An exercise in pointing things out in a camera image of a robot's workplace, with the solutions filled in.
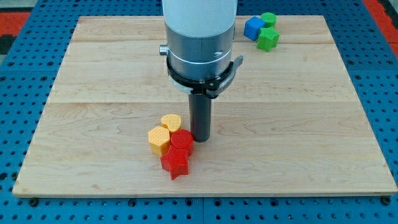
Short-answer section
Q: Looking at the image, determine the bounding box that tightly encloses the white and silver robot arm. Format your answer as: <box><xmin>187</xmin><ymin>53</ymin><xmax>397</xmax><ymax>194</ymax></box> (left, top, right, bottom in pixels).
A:
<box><xmin>162</xmin><ymin>0</ymin><xmax>238</xmax><ymax>81</ymax></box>

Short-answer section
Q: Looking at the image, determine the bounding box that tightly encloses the red circle block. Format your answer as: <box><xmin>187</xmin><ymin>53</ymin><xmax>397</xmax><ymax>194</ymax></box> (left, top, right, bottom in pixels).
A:
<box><xmin>170</xmin><ymin>129</ymin><xmax>194</xmax><ymax>156</ymax></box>

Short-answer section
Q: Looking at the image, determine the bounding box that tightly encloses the green circle block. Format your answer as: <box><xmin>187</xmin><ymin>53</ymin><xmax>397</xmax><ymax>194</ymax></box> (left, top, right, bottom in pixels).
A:
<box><xmin>261</xmin><ymin>12</ymin><xmax>277</xmax><ymax>28</ymax></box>

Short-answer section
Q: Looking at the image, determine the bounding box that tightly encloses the black cylindrical pointer tool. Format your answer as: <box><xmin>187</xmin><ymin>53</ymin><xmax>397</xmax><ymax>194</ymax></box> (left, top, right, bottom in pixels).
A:
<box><xmin>188</xmin><ymin>94</ymin><xmax>211</xmax><ymax>142</ymax></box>

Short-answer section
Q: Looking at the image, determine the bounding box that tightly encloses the yellow heart block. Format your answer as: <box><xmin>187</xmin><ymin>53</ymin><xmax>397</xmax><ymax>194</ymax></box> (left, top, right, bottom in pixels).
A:
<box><xmin>160</xmin><ymin>114</ymin><xmax>182</xmax><ymax>134</ymax></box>

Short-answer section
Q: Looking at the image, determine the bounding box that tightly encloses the yellow hexagon block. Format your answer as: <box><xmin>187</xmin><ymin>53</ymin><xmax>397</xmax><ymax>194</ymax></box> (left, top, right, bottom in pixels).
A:
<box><xmin>148</xmin><ymin>126</ymin><xmax>170</xmax><ymax>156</ymax></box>

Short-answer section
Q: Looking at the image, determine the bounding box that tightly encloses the red star block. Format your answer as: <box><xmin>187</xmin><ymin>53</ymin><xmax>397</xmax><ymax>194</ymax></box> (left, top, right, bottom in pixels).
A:
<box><xmin>160</xmin><ymin>145</ymin><xmax>189</xmax><ymax>180</ymax></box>

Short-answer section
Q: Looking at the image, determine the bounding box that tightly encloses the wooden board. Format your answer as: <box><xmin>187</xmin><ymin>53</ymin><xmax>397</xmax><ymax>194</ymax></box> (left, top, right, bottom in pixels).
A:
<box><xmin>12</xmin><ymin>16</ymin><xmax>397</xmax><ymax>198</ymax></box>

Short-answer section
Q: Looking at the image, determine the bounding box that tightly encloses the green star block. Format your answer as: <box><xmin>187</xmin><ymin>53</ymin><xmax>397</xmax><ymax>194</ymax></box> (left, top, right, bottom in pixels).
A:
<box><xmin>257</xmin><ymin>27</ymin><xmax>280</xmax><ymax>52</ymax></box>

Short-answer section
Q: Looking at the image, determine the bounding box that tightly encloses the blue cube block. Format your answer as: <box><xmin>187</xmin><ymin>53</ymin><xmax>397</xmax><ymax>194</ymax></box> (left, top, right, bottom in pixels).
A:
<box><xmin>243</xmin><ymin>17</ymin><xmax>266</xmax><ymax>41</ymax></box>

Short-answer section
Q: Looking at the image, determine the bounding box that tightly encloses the black clamp ring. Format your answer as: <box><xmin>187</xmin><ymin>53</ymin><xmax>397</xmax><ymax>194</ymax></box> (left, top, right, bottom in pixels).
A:
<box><xmin>165</xmin><ymin>55</ymin><xmax>244</xmax><ymax>100</ymax></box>

